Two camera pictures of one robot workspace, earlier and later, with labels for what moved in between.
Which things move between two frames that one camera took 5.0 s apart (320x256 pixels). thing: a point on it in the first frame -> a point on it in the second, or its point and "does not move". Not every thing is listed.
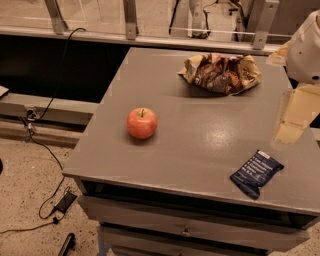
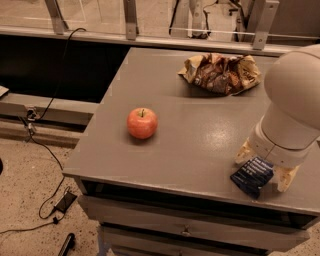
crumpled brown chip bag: x=225 y=74 does not move
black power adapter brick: x=65 y=202 does not move
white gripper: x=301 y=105 -> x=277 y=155
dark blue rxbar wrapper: x=255 y=173 does not move
